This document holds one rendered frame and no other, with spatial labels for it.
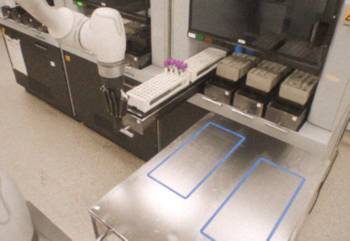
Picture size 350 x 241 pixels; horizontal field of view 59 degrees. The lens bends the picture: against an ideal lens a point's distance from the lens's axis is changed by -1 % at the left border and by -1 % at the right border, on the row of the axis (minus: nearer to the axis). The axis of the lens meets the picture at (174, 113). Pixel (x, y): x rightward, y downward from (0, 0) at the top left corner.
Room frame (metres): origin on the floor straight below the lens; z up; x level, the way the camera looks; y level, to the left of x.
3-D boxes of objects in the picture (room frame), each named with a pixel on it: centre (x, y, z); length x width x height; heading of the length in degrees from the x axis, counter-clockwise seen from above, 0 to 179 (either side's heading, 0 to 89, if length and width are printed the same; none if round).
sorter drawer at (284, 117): (1.28, -0.62, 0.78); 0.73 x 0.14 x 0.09; 143
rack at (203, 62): (1.38, -0.13, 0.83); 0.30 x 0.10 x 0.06; 143
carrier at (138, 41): (1.61, 0.20, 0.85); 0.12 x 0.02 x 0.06; 53
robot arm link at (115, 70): (0.93, 0.21, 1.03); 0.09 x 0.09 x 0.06
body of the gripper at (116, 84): (0.93, 0.21, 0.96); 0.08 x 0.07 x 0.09; 53
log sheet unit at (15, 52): (2.35, 1.33, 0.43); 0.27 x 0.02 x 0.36; 53
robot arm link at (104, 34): (0.94, 0.22, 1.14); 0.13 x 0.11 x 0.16; 60
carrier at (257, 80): (1.18, -0.36, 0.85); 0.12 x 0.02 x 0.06; 52
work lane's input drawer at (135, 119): (1.23, -0.02, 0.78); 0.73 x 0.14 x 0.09; 143
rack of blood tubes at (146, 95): (1.13, 0.07, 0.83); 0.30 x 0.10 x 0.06; 143
